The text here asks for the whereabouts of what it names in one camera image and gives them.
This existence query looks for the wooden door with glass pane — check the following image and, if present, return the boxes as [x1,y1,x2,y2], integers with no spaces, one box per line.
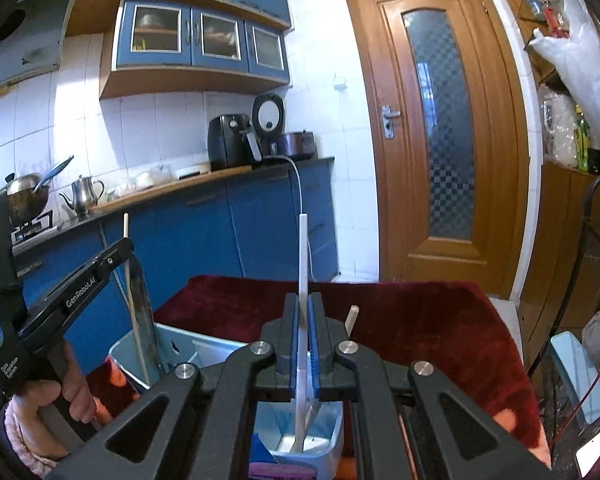
[342,0,531,301]

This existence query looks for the light blue utensil holder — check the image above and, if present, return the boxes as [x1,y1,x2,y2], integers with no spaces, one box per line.
[109,324,345,467]

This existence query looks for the red cord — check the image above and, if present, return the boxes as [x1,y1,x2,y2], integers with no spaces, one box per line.
[550,320,600,456]

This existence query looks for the steel pot with lid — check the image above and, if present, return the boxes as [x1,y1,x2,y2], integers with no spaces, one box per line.
[4,155,75,226]

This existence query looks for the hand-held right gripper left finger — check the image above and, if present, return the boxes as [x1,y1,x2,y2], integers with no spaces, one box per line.
[45,292,301,480]

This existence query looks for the person's left hand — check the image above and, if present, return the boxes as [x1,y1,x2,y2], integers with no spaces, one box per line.
[10,340,101,456]

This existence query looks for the purple cardboard sleeve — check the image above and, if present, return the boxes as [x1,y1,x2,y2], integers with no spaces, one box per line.
[247,435,317,480]

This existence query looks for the white chopstick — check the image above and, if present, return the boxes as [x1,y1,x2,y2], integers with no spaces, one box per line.
[292,214,312,453]

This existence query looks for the blue base cabinets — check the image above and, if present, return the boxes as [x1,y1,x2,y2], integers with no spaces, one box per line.
[0,156,341,386]

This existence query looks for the steel kettle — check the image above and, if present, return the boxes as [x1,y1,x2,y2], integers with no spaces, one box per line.
[59,175,106,218]

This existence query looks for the grey range hood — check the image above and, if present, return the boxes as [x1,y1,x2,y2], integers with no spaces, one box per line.
[0,0,92,101]

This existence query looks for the black air fryer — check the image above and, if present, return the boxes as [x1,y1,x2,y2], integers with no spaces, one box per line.
[207,114,263,172]

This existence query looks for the brown slow cooker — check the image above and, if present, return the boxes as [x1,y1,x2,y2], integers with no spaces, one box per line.
[279,131,317,161]

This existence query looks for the wooden cupboard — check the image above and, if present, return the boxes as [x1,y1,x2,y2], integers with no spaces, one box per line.
[517,160,600,361]

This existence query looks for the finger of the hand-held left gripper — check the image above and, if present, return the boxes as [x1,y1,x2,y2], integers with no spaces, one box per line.
[19,238,135,337]

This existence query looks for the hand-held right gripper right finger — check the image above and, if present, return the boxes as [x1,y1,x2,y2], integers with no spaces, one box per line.
[307,292,553,480]

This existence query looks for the silver door handle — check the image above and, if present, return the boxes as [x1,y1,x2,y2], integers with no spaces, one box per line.
[381,105,402,140]

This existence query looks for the gas stove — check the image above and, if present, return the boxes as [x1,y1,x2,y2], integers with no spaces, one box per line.
[10,210,61,247]

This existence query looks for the black mesh rack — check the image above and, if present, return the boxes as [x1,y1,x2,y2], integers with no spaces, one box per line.
[550,175,600,461]

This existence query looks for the white plastic bag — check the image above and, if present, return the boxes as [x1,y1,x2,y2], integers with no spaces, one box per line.
[525,0,600,171]

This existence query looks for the red-handled tool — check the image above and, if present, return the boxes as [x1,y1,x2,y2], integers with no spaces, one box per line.
[542,7,567,39]

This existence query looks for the blue glass-door wall cabinet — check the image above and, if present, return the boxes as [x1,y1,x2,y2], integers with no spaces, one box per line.
[99,0,292,100]

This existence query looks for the blue-rimmed mirror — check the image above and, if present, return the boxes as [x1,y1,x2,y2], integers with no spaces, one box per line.
[550,332,600,426]

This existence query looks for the red plush blanket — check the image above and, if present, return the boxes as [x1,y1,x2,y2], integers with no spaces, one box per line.
[87,275,551,480]

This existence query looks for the green bottle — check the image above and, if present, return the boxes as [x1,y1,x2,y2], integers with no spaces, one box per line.
[575,110,593,168]

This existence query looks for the white power cable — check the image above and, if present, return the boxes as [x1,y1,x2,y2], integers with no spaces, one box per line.
[261,155,313,281]

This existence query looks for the clear plastic containers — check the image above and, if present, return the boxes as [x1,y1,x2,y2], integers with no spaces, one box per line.
[112,167,173,196]

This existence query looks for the wooden chopstick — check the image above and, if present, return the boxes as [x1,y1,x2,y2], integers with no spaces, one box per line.
[122,212,152,386]

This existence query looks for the person's left forearm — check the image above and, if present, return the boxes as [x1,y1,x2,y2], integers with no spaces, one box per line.
[0,384,68,480]

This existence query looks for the smartphone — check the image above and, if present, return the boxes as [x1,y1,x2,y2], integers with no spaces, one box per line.
[575,427,600,478]

